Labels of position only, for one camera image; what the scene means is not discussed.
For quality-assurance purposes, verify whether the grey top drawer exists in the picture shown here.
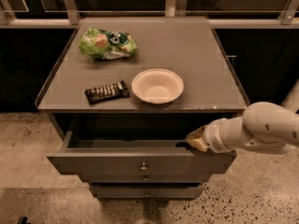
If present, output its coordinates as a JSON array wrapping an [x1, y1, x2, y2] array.
[[47, 117, 236, 184]]

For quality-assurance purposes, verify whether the grey drawer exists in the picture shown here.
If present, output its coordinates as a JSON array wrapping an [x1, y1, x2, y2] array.
[[90, 184, 204, 199], [47, 117, 236, 184]]

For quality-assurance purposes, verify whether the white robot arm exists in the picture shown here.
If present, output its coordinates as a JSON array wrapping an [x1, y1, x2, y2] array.
[[185, 102, 299, 154]]

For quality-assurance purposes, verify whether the grey drawer cabinet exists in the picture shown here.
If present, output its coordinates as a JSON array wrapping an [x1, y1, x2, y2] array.
[[35, 15, 250, 201]]

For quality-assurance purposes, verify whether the grey bottom drawer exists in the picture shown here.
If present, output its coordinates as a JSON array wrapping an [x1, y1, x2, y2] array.
[[90, 184, 204, 199]]

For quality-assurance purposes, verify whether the round metal top knob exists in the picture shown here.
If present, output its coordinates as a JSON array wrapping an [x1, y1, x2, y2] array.
[[139, 162, 149, 173]]

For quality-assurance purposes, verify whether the white paper bowl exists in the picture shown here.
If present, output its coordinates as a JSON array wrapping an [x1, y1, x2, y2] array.
[[132, 68, 184, 105]]

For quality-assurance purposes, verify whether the dark chocolate bar wrapper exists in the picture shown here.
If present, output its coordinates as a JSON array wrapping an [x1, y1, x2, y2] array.
[[84, 80, 130, 105]]

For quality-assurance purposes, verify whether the green chip bag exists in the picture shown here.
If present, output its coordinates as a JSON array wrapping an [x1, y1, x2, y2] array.
[[78, 28, 137, 60]]

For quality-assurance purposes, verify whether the white cylindrical post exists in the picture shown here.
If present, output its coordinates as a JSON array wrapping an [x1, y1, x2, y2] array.
[[281, 79, 299, 113]]

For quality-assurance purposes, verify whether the metal railing frame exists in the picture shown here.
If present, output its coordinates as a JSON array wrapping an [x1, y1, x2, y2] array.
[[0, 0, 299, 29]]

